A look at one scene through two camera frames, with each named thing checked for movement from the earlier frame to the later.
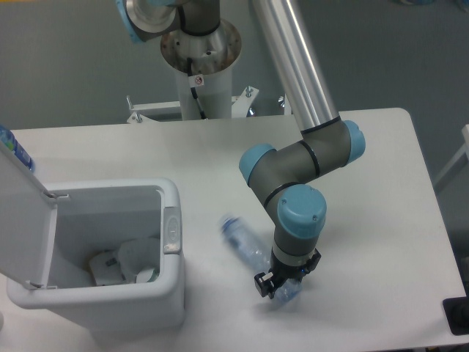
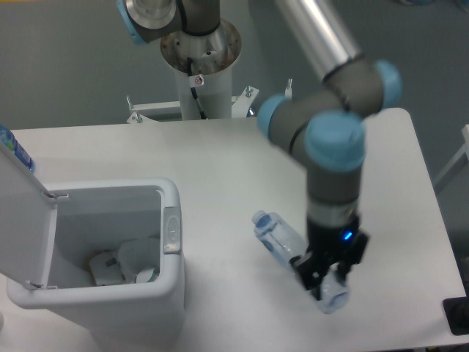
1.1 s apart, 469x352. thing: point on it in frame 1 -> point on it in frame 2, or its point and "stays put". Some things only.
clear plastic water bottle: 253,250 -> 287,242
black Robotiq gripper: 266,283 -> 332,243
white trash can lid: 28,218 stays put
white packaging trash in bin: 106,268 stays put
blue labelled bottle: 7,138 stays put
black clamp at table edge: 456,311 stays put
